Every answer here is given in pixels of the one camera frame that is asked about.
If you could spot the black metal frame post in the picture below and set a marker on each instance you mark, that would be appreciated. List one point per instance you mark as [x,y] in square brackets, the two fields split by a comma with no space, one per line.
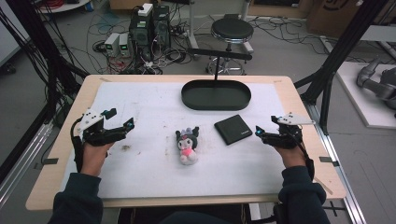
[339,49]

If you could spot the person's left hand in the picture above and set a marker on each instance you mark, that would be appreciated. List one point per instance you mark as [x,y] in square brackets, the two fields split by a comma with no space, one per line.
[93,158]

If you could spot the slim black computer tower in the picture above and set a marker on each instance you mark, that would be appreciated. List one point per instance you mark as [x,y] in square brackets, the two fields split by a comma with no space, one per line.
[162,26]

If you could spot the black tape strip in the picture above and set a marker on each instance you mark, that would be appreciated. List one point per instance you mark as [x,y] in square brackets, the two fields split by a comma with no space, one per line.
[49,161]
[328,160]

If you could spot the person's right hand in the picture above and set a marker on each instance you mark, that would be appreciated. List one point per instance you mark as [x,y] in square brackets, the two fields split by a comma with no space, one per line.
[292,157]

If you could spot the flat black square case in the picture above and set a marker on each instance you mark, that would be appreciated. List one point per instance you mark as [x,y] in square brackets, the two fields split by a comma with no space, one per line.
[233,129]

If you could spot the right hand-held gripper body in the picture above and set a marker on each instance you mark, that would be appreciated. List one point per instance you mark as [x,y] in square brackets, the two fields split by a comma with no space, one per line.
[286,138]

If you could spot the brown cardboard box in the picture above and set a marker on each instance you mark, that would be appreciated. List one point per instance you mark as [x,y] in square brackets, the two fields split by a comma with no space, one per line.
[333,15]

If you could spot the aluminium rail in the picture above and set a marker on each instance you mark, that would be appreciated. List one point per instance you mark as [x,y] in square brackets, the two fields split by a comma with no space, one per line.
[342,174]
[23,158]

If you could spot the large black computer tower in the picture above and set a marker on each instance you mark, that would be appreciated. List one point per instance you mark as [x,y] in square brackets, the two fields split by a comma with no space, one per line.
[140,34]

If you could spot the white box on tower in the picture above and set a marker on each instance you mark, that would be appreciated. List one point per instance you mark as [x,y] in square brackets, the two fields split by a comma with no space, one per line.
[145,9]

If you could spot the white foam mat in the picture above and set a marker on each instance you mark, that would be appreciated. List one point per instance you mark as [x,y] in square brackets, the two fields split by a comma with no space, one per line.
[155,174]

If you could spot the black oval tray with T-bar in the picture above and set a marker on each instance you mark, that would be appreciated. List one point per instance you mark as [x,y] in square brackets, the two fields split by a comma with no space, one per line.
[214,96]

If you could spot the grey power supply unit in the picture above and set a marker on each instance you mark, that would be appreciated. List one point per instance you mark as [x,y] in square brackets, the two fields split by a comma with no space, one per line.
[124,45]
[112,43]

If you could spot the person's dark torso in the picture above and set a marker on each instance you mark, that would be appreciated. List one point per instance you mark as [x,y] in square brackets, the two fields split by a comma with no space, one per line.
[193,218]

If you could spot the white table leg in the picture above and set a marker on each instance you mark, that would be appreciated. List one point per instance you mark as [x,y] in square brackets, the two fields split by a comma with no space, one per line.
[192,28]

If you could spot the white floor platform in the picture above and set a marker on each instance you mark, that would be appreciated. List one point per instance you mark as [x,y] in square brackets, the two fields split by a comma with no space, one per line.
[358,99]

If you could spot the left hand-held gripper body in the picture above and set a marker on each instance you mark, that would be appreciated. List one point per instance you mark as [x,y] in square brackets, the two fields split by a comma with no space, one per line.
[99,135]

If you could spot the black round stool chrome base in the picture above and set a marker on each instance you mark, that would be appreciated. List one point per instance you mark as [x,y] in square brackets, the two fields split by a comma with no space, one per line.
[232,29]

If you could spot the black-eared plush toy pink dress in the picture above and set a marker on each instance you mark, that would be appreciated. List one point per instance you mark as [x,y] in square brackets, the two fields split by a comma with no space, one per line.
[187,146]

